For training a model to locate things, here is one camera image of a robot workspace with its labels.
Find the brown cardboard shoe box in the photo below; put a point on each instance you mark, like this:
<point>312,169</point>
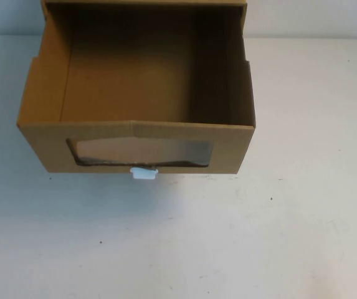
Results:
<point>44,143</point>

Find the white plastic pull tab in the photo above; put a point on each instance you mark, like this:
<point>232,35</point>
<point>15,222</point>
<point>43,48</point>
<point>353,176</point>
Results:
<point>143,173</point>

